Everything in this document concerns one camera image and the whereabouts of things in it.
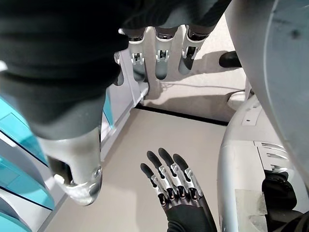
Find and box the left robot hand dark palm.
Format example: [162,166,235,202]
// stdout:
[140,147,218,232]

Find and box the right robot hand dark palm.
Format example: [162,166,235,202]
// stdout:
[0,0,232,206]

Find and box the teal and white drawer cabinet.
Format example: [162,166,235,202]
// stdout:
[0,48,150,232]

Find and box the black floor threshold strip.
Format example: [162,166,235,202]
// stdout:
[135,104,229,127]

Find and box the black robot foot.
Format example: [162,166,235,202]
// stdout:
[219,50,242,68]

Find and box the thin white floor cable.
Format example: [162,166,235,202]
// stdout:
[158,81,247,94]

